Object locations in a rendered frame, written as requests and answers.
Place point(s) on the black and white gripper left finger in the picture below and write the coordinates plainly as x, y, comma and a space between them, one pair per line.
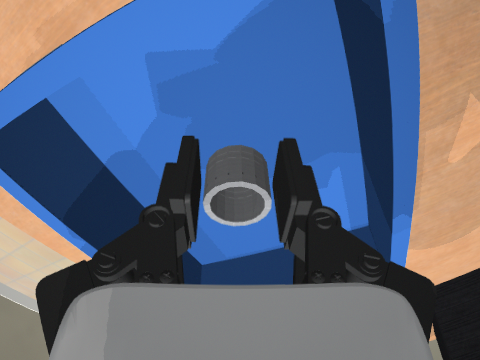
148, 249

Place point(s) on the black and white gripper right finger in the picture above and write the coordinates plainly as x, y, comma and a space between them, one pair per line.
324, 250

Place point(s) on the grey metal bushing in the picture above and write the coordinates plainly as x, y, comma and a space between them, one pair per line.
237, 189

